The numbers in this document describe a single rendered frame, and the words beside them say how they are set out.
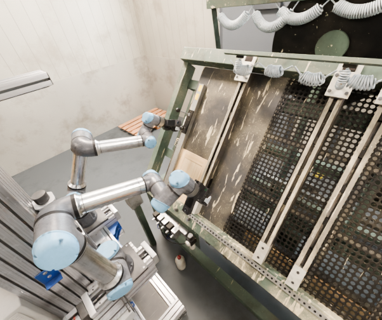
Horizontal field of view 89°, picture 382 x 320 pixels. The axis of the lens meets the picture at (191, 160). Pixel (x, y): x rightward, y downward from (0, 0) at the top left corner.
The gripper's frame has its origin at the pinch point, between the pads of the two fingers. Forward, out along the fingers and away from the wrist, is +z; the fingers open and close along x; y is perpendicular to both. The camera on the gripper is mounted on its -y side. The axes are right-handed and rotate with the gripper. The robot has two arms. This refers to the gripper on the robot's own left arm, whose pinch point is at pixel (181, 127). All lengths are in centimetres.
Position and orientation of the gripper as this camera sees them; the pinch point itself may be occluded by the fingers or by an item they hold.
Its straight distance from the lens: 157.9
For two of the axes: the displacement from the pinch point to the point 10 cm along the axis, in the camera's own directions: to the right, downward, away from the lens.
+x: -0.8, 10.0, -0.4
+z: 6.0, 0.8, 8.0
